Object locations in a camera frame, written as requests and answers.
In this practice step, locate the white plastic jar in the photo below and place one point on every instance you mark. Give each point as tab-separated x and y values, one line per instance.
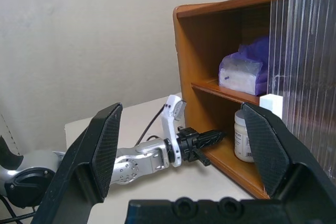
241	140

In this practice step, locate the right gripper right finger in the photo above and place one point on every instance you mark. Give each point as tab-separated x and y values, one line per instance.
278	161

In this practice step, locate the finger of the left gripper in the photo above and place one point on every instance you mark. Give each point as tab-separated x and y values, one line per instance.
211	138
202	158

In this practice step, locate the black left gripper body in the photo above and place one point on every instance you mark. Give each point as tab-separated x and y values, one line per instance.
187	144

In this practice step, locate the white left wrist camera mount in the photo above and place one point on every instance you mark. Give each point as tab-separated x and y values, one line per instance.
170	119

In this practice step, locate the white box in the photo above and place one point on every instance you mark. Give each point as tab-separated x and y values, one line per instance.
271	104

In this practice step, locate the purple tissue pack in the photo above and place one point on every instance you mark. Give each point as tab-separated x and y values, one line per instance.
239	74

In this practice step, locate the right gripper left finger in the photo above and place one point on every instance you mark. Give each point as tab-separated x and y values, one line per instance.
78	176

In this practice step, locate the wooden cabinet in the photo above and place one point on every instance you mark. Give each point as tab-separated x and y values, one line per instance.
199	72

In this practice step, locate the ribbed clear sliding door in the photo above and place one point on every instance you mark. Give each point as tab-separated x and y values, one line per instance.
307	77

